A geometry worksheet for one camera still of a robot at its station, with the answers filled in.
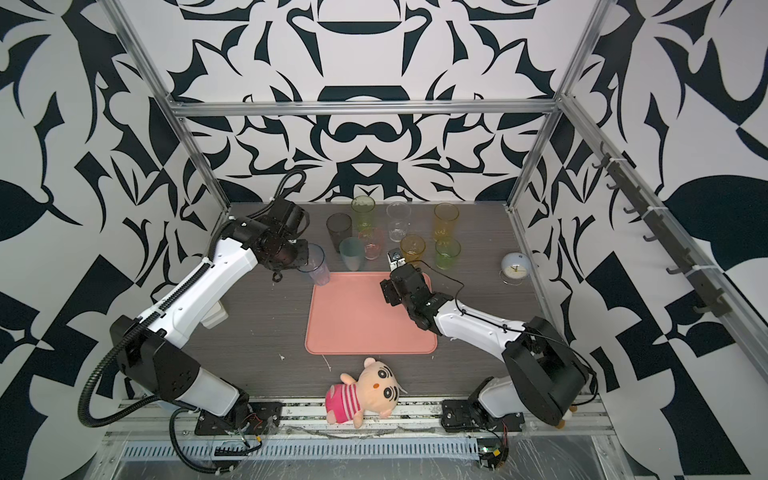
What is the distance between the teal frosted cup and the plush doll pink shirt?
349mm

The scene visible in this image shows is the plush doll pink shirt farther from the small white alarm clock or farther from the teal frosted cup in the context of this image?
the small white alarm clock

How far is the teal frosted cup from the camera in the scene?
966 millimetres

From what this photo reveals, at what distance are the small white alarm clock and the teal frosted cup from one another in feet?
1.55

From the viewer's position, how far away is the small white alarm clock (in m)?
0.96

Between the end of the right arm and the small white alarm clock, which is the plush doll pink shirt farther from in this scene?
the small white alarm clock

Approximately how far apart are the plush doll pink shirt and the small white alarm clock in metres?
0.51

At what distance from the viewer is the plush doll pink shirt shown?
2.37ft
